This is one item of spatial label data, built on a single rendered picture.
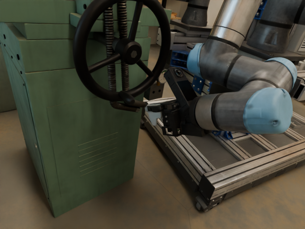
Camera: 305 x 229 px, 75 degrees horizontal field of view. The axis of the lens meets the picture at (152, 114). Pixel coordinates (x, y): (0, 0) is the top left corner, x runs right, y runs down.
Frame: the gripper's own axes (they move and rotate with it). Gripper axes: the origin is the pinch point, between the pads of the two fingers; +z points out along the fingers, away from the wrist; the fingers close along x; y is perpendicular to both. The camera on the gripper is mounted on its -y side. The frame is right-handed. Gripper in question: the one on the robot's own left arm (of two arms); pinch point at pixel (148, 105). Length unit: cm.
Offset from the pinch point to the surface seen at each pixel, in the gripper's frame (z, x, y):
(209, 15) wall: 186, 314, -112
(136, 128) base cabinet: 35.2, 15.6, 13.7
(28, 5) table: 9.8, -22.7, -30.3
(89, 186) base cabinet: 49, -9, 37
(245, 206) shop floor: 11, 60, 71
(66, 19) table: 11.2, -13.9, -27.8
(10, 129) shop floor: 123, -31, 6
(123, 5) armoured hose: -1.3, -2.7, -27.3
